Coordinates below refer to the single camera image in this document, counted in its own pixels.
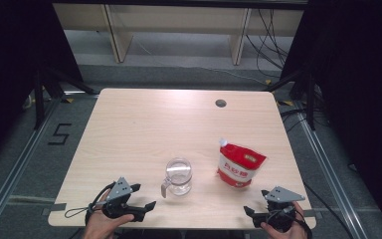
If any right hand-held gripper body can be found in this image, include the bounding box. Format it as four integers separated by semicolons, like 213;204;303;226
252;186;306;232

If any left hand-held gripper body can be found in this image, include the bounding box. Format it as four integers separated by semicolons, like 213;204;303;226
100;176;147;223

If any red and white sugar pouch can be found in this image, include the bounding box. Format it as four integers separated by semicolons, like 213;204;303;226
216;137;268;189

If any clear glass jar with lid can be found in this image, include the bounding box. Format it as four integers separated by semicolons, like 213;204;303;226
160;156;193;199

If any person's right hand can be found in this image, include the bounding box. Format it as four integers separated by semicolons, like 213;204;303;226
260;201;312;239

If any person's left hand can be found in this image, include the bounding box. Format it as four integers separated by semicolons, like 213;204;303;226
83;190;135;239

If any grey tape strip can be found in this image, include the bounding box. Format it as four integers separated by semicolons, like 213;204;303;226
299;208;324;220
41;202;68;217

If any black metal stand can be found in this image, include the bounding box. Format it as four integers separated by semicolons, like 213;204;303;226
33;66;99;131
262;69;316;131

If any black curtain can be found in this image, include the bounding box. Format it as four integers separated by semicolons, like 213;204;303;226
280;0;382;235
0;0;85;170

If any light wooden shelf unit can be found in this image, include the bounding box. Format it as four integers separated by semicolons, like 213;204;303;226
53;3;305;66

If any black wrist lanyard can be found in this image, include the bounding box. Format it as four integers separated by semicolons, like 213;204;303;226
289;207;313;239
64;181;117;227

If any black floor cable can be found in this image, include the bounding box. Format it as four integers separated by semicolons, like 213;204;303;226
302;181;357;239

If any aluminium floor rail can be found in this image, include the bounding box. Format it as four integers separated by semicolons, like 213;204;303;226
0;99;63;231
292;103;370;239

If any thin white floor cable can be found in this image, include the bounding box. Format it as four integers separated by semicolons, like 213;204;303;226
133;38;268;85

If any bundle of black cables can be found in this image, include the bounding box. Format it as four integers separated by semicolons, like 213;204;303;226
245;9;299;80

